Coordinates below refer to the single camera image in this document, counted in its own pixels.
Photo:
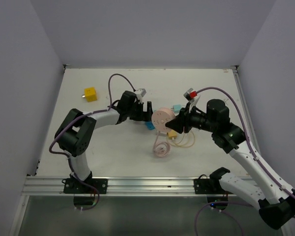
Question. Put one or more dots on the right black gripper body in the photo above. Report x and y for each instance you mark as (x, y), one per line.
(191, 119)

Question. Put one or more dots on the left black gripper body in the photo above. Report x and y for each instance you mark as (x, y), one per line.
(137, 111)

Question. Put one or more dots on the yellow small plug adapter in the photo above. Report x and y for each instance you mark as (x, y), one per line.
(172, 135)

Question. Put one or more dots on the pink round socket base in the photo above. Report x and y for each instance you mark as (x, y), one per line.
(159, 119)

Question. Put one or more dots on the light blue plug adapter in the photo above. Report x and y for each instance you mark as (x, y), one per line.
(176, 108)

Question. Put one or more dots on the yellow cube socket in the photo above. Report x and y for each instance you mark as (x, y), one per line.
(90, 94)

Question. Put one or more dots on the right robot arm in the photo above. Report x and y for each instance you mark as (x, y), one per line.
(272, 196)

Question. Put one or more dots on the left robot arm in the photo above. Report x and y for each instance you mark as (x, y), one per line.
(74, 134)

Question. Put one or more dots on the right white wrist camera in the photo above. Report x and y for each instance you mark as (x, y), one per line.
(192, 98)

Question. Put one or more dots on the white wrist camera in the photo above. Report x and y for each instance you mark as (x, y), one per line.
(192, 98)
(140, 93)

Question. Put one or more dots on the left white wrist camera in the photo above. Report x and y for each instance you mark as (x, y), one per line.
(140, 93)

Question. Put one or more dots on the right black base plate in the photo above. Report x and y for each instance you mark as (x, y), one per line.
(204, 185)

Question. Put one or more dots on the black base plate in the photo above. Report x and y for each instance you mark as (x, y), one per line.
(204, 185)
(72, 186)

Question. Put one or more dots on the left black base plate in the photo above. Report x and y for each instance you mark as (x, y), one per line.
(72, 186)

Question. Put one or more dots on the aluminium mounting rail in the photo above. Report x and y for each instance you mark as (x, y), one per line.
(121, 187)

